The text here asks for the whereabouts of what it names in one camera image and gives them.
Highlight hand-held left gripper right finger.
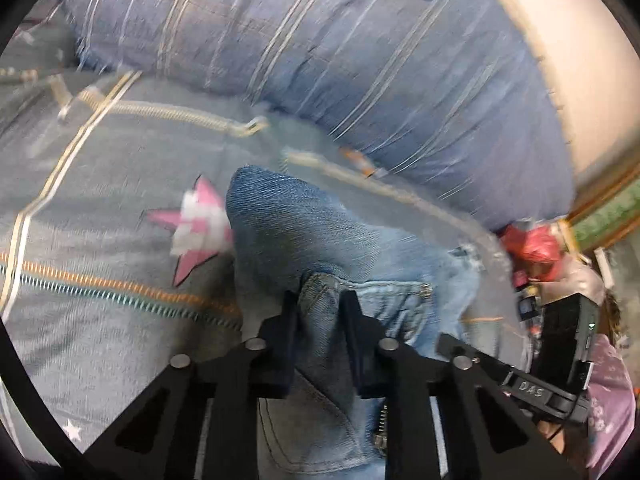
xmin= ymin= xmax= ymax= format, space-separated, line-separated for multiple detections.
xmin=339 ymin=289 xmax=582 ymax=480

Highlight cream padded headboard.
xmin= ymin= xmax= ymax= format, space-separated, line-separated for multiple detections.
xmin=470 ymin=0 xmax=640 ymax=187

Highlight blue denim pants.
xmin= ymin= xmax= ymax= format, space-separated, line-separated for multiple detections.
xmin=225 ymin=165 xmax=501 ymax=480

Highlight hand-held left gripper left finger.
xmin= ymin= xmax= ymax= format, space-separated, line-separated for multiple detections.
xmin=87 ymin=290 xmax=303 ymax=480

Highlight green panel with wooden frame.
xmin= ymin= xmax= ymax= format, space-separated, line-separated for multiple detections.
xmin=569 ymin=179 xmax=640 ymax=252

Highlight blue plaid pillow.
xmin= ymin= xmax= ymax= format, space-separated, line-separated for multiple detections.
xmin=55 ymin=0 xmax=576 ymax=232

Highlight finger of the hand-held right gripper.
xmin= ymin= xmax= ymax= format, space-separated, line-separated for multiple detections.
xmin=436 ymin=334 xmax=516 ymax=386

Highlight red plastic bag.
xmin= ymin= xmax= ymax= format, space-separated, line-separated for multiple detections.
xmin=500 ymin=224 xmax=564 ymax=282

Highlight small black electronic device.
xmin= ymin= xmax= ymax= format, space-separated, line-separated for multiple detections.
xmin=517 ymin=294 xmax=539 ymax=323

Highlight clear plastic bag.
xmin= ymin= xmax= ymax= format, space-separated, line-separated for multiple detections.
xmin=539 ymin=259 xmax=607 ymax=307

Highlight grey printed bedsheet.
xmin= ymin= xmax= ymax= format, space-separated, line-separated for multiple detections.
xmin=0 ymin=10 xmax=528 ymax=467

